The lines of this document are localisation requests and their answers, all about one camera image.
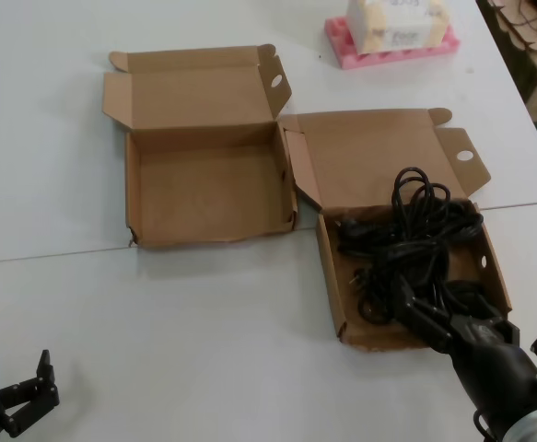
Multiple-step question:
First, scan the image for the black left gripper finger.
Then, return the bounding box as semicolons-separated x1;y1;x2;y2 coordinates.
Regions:
1;385;62;437
0;348;58;406

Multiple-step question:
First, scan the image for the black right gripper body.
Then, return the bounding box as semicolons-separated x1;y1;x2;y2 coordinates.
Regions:
446;320;537;419

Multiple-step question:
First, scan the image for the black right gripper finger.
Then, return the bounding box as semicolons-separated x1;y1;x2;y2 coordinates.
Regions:
447;279;521;347
391;274;457;355

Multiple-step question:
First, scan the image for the empty brown cardboard box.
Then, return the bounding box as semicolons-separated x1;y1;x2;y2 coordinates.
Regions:
101;43;299;250

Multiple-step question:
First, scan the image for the white taped foam box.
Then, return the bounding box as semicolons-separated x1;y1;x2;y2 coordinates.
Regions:
344;0;451;54

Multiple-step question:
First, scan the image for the pink foam tray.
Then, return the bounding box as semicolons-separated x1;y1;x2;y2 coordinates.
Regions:
324;16;462;71

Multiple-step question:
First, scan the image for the dark corrugated cardboard stack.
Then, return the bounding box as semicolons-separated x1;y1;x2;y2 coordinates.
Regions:
476;0;537;110

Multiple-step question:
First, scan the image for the black arm connector cable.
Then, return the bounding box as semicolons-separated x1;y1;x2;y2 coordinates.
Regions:
472;408;507;442

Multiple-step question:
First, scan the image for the brown cardboard box holding cords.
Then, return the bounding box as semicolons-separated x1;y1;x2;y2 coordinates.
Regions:
279;108;513;354

